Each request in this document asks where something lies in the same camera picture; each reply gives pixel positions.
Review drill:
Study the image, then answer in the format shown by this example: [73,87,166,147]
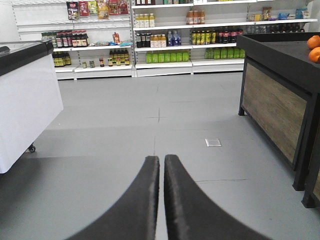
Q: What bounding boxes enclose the white store shelving unit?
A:
[11,0,320,80]

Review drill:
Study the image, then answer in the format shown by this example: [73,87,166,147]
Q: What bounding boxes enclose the green drink pack row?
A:
[145,47,246,64]

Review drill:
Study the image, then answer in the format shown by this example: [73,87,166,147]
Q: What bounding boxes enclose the upper orange fruit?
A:
[307,35,320,50]

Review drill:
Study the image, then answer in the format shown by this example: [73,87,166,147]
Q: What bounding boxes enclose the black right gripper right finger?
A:
[164,154,267,240]

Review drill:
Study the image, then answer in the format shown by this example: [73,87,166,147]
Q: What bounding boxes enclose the yellow juice bottle group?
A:
[135,13,167,49]

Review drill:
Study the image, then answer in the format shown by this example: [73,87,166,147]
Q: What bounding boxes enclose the wooden black-framed display stand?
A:
[236,32,320,191]

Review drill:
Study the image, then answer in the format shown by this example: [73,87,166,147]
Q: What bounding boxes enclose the dark soy bottle group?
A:
[41,29,90,49]

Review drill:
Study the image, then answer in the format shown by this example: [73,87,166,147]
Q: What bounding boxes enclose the lower orange fruit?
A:
[308,47,320,64]

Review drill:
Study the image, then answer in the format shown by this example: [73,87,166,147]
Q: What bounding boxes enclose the orange juice bottle group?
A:
[186,10,206,25]

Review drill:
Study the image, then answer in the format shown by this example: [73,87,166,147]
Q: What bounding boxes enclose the blue sports drink bottles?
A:
[167,30,182,47]

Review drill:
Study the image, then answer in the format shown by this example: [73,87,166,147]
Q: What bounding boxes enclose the far white chest freezer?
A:
[0,40,64,174]

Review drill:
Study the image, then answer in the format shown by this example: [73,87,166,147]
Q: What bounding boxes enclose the orange fruit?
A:
[308,47,320,64]
[307,35,320,50]

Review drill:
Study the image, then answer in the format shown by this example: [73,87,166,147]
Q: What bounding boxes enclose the red snack pouch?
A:
[112,32,121,45]

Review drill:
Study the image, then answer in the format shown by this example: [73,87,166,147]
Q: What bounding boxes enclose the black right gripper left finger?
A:
[69,156,160,240]

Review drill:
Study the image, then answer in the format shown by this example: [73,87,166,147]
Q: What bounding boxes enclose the middle steel floor plate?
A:
[204,138,222,147]

